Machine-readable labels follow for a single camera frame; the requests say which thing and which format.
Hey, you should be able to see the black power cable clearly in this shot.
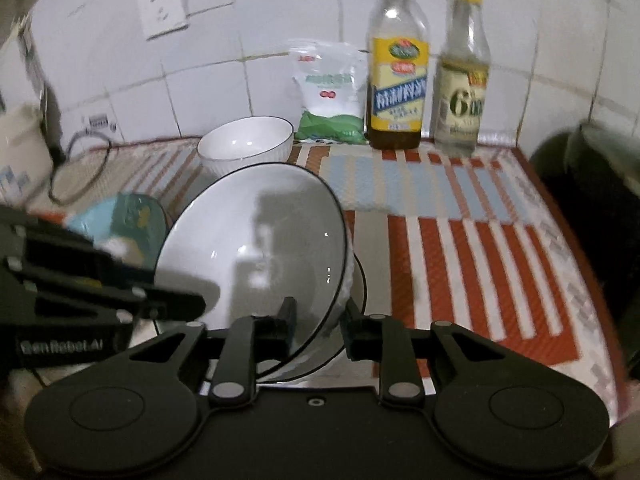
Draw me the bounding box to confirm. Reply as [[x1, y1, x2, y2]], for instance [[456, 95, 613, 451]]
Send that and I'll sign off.
[[49, 130, 113, 207]]

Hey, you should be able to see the medium white ribbed bowl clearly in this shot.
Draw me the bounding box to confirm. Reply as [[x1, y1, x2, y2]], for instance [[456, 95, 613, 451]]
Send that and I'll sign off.
[[154, 162, 349, 381]]

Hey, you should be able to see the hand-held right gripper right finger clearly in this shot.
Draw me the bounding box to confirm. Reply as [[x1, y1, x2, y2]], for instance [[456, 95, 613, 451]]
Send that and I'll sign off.
[[341, 299, 506, 407]]

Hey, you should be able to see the striped table mat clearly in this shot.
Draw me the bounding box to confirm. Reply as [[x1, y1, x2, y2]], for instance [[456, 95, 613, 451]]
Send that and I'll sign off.
[[25, 137, 628, 411]]

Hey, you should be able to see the yellow cap vinegar bottle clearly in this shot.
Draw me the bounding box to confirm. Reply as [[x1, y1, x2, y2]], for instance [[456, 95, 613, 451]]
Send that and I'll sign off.
[[434, 0, 492, 157]]

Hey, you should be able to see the white wall socket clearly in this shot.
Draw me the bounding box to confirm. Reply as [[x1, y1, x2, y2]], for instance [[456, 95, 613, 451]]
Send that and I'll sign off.
[[136, 0, 190, 41]]

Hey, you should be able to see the yellow label cooking wine bottle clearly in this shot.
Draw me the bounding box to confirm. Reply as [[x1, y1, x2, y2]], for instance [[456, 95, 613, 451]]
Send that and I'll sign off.
[[366, 0, 431, 150]]

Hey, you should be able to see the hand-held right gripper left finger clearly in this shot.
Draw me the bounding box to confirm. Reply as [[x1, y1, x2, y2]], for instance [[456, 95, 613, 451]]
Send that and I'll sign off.
[[129, 296, 298, 407]]

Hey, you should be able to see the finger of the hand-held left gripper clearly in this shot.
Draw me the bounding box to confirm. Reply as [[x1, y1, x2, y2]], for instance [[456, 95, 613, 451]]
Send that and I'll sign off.
[[0, 205, 157, 287], [30, 282, 207, 323]]

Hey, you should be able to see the teal packet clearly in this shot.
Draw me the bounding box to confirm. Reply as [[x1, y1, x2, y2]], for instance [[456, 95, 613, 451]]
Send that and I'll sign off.
[[66, 193, 167, 267]]

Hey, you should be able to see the white appliance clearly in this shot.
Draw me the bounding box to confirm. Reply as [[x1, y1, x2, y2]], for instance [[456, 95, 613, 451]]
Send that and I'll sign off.
[[0, 104, 53, 206]]

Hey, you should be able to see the dark cooking pot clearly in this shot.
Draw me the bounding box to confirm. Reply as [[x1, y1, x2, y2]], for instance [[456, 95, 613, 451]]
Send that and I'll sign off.
[[529, 119, 640, 321]]

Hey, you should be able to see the white and green salt bag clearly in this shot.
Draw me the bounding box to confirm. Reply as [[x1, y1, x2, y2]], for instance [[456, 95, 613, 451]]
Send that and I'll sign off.
[[291, 38, 368, 143]]

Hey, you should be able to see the small white ribbed bowl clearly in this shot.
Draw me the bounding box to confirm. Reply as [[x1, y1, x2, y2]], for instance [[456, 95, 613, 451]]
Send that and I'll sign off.
[[196, 116, 295, 177]]

